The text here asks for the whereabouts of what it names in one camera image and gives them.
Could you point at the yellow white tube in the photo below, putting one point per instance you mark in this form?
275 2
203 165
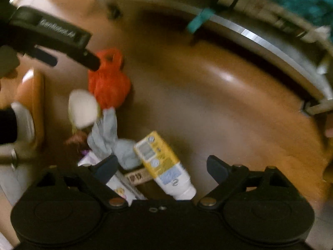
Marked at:
165 167

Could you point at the purple white snack package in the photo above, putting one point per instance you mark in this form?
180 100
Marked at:
118 183

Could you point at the white sock foot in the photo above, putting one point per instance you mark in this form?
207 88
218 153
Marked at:
17 129

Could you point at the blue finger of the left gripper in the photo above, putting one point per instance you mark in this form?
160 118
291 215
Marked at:
42 56
85 58

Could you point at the red net mesh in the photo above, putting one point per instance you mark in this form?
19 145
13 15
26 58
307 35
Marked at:
109 85

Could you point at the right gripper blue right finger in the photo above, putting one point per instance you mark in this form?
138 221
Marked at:
218 169

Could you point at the latte coffee stick packet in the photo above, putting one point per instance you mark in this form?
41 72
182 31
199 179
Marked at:
138 176

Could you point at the white foam fruit net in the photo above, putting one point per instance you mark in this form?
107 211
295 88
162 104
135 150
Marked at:
83 109

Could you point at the left orange slipper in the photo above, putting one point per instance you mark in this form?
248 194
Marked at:
30 92

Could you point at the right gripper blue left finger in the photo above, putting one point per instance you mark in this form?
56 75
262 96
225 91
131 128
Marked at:
106 169

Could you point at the metal bench frame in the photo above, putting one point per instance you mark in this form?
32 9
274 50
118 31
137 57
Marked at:
300 49

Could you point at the light blue paper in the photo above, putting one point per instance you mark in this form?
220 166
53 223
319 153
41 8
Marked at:
104 141

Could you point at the dark red candy wrapper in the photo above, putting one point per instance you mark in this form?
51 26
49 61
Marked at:
78 140

